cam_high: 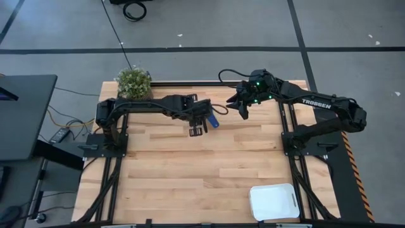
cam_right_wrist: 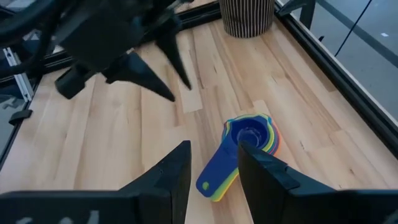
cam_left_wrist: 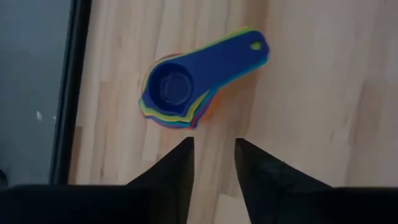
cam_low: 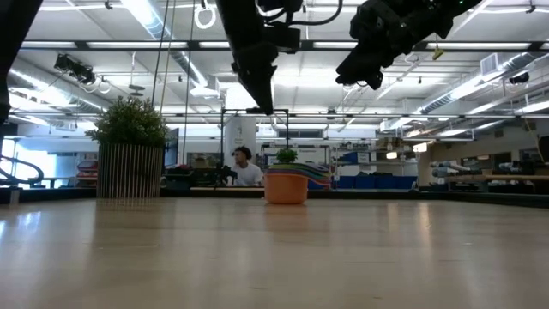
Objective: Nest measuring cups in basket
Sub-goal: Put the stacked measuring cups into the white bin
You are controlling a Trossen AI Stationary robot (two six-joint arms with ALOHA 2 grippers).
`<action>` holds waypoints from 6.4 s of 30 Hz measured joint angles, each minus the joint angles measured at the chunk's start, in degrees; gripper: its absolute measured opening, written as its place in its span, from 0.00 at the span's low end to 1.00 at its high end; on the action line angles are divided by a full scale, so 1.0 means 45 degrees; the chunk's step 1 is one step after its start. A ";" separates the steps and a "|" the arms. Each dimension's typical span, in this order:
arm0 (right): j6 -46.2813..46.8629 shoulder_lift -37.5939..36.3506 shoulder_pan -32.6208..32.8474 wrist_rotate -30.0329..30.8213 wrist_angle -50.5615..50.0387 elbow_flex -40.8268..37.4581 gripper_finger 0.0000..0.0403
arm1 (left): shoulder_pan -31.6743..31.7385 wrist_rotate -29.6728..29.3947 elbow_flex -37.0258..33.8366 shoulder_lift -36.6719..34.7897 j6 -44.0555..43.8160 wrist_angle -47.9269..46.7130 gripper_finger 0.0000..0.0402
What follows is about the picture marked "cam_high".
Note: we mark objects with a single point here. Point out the black power brick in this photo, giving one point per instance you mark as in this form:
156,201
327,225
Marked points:
59,135

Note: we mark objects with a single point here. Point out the black hazard-striped platform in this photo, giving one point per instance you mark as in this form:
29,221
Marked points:
341,190

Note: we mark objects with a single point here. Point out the white plastic basket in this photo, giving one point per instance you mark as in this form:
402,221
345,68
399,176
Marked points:
272,202

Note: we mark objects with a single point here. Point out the black desk foot bar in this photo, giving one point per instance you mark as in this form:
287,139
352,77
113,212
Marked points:
60,156

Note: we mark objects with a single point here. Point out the black aluminium table frame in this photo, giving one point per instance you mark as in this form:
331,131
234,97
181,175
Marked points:
177,84

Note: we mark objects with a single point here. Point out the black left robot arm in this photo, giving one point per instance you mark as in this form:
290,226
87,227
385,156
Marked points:
142,106

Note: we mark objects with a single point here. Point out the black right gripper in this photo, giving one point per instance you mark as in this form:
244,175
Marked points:
256,90

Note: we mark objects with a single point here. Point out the black caster wheel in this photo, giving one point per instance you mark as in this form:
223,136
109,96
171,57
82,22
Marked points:
41,218

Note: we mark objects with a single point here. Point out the potted plant in ribbed pot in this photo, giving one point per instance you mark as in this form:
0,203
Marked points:
134,82

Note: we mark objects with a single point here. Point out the dark blue measuring cup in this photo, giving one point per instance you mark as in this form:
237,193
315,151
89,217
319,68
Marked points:
214,122

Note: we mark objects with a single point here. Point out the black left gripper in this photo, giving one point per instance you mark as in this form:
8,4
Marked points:
197,111

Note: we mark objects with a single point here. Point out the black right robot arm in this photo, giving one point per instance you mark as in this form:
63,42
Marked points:
316,104

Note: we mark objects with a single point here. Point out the black desk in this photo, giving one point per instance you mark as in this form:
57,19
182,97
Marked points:
28,117

